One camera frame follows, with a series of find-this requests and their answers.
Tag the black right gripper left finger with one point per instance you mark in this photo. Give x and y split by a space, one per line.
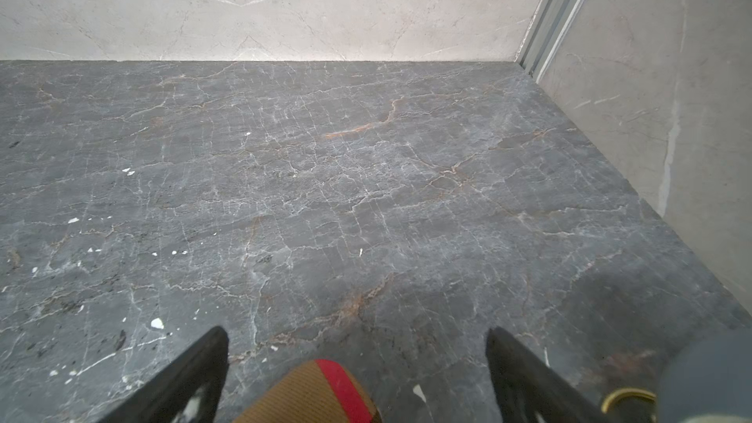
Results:
187 390

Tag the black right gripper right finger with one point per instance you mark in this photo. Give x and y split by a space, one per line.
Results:
527 390

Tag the aluminium corner frame post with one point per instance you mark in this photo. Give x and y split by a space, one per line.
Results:
549 25

